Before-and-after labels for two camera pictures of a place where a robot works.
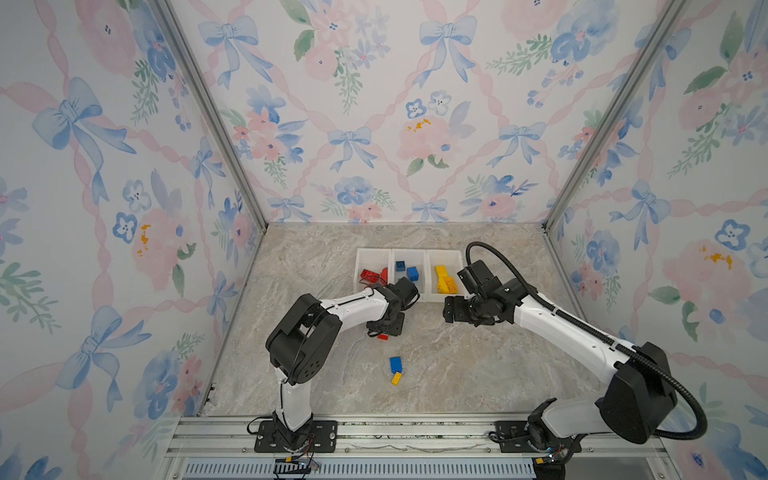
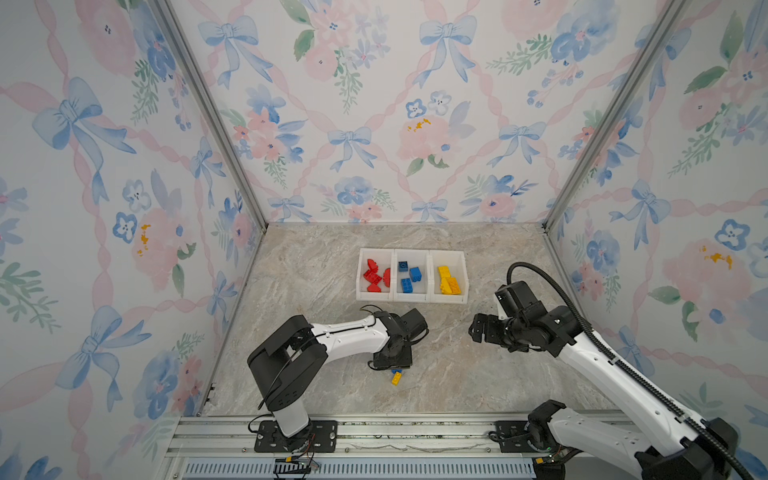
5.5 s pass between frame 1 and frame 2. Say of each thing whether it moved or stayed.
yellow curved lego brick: stayed
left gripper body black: moved
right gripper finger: moved
